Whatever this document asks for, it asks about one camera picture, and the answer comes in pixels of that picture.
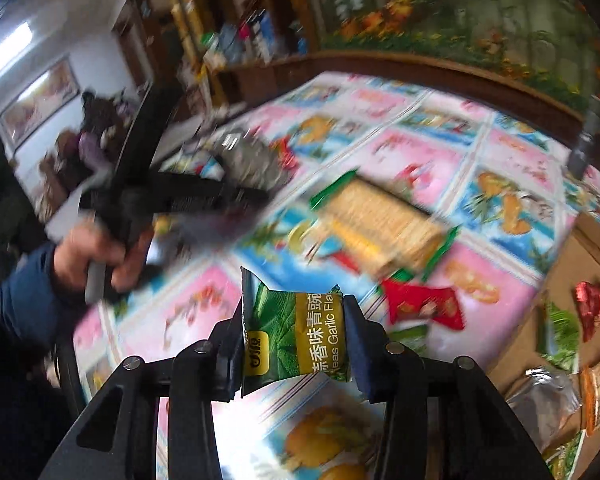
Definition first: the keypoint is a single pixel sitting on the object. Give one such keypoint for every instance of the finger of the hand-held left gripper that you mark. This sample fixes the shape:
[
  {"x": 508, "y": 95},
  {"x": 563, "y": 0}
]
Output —
[
  {"x": 205, "y": 192},
  {"x": 210, "y": 227}
]

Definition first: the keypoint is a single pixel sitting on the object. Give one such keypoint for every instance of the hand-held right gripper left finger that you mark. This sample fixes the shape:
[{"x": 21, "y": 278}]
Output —
[{"x": 227, "y": 360}]

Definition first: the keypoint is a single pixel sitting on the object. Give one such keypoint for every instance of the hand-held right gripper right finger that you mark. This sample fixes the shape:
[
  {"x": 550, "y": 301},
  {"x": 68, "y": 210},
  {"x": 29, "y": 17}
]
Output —
[{"x": 360, "y": 355}]

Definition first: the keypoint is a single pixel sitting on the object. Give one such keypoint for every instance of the silver snack packet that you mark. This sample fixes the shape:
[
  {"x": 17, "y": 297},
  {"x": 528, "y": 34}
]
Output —
[
  {"x": 545, "y": 400},
  {"x": 250, "y": 162}
]

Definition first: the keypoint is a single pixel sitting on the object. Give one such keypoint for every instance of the green pea snack packet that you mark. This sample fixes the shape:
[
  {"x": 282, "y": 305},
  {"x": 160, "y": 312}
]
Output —
[{"x": 290, "y": 340}]

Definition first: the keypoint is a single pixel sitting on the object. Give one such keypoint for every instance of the cracker packet with green ends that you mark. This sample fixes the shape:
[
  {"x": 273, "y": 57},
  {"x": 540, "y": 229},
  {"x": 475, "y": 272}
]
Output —
[{"x": 380, "y": 220}]

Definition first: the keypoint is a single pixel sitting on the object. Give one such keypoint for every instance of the cardboard box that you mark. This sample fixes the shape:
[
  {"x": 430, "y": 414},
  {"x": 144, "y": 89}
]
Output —
[{"x": 555, "y": 270}]

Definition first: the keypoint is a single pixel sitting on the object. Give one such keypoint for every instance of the orange snack packet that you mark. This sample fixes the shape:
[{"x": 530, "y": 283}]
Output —
[{"x": 589, "y": 400}]

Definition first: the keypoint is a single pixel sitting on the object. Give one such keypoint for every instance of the person's left hand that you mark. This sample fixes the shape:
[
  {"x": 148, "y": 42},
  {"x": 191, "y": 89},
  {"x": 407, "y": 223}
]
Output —
[{"x": 80, "y": 260}]

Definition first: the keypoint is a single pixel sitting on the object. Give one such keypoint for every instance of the person's dark jacket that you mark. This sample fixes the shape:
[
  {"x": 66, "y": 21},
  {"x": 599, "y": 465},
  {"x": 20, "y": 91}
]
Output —
[{"x": 0, "y": 210}]

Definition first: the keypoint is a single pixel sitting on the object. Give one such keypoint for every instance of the grey flashlight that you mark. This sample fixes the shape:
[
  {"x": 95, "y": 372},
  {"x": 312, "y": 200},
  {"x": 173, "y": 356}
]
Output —
[{"x": 582, "y": 150}]

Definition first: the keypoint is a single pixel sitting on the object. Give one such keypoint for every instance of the glass flower display case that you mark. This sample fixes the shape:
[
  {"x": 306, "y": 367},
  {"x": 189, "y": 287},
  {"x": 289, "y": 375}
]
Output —
[{"x": 480, "y": 20}]

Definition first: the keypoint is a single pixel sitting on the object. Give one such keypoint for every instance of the framed wall picture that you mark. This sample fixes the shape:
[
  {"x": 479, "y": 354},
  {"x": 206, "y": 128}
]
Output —
[{"x": 40, "y": 95}]

